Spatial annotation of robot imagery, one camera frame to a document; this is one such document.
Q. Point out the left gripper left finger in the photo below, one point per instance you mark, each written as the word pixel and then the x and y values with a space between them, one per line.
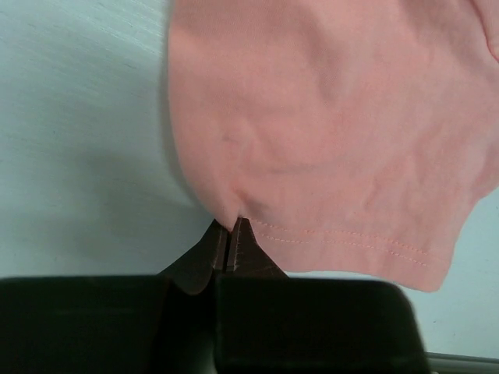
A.
pixel 192 271

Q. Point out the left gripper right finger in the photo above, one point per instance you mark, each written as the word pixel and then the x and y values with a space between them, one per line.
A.
pixel 244 257

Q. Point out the pink t shirt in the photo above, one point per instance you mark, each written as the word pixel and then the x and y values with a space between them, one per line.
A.
pixel 355 136

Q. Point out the aluminium rail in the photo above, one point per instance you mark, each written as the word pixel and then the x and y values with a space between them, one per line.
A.
pixel 445 363

